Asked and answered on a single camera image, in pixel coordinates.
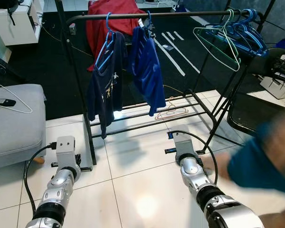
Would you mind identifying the royal blue t-shirt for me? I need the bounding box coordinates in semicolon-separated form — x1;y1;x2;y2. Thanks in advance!
129;26;167;117

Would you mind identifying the person's hand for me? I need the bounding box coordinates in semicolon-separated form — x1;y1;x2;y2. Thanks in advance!
202;153;230;179

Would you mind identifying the grey upholstered ottoman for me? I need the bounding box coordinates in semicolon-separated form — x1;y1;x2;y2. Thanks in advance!
0;84;47;171

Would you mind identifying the person in teal clothes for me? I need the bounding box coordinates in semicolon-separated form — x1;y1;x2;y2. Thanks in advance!
227;108;285;228

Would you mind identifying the small black phone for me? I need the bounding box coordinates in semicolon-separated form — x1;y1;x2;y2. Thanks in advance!
0;99;17;107

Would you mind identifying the long white tape strip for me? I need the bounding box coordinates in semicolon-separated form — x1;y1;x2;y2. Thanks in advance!
161;32;201;74
153;38;186;76

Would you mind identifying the black folding chair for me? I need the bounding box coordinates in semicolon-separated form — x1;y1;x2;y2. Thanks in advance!
227;47;285;139

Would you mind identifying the black backpack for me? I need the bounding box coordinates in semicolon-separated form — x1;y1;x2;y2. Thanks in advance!
0;53;24;88

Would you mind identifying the white and black gadget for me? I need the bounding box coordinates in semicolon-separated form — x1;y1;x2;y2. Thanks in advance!
260;59;285;100

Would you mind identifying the red cloth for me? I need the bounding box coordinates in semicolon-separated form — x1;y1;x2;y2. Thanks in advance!
85;0;146;72

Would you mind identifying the black metal clothes rack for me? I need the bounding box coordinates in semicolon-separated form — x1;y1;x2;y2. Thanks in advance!
55;0;279;167

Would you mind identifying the white cabinet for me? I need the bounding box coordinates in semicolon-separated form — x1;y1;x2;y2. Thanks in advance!
0;0;45;46

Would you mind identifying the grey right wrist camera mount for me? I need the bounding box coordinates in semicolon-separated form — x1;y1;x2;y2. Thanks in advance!
172;124;196;160

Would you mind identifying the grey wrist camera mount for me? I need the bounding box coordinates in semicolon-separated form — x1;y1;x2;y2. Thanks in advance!
56;136;77;167
172;124;196;160

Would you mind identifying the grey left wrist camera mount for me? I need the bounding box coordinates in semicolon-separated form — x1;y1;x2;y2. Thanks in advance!
56;136;77;167

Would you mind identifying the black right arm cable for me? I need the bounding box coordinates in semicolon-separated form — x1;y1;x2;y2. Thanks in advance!
167;130;219;186

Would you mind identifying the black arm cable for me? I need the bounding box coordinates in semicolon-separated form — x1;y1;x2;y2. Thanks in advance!
23;142;57;217
167;130;219;186

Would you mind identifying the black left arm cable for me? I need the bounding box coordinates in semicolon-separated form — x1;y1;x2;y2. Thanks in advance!
23;142;57;217

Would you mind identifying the white wire hanger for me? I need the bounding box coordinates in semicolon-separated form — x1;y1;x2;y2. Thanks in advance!
0;85;33;114

